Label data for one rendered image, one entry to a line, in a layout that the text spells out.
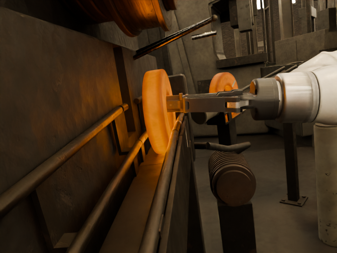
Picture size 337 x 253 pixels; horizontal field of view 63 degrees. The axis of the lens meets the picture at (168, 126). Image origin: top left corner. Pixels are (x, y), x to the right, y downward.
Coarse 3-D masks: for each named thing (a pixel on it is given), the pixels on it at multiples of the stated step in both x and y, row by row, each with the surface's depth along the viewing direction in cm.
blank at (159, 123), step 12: (156, 72) 47; (144, 84) 45; (156, 84) 45; (168, 84) 54; (144, 96) 44; (156, 96) 44; (144, 108) 44; (156, 108) 44; (156, 120) 44; (168, 120) 54; (156, 132) 45; (168, 132) 47; (156, 144) 46
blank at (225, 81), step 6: (228, 72) 96; (216, 78) 93; (222, 78) 93; (228, 78) 96; (234, 78) 99; (210, 84) 93; (216, 84) 91; (222, 84) 93; (228, 84) 96; (234, 84) 99; (210, 90) 92; (216, 90) 91; (222, 90) 93; (228, 90) 99
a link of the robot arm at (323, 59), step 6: (318, 54) 61; (324, 54) 58; (330, 54) 57; (336, 54) 57; (312, 60) 59; (318, 60) 58; (324, 60) 57; (330, 60) 57; (336, 60) 56; (300, 66) 62; (306, 66) 59; (312, 66) 57; (318, 66) 57; (324, 66) 56
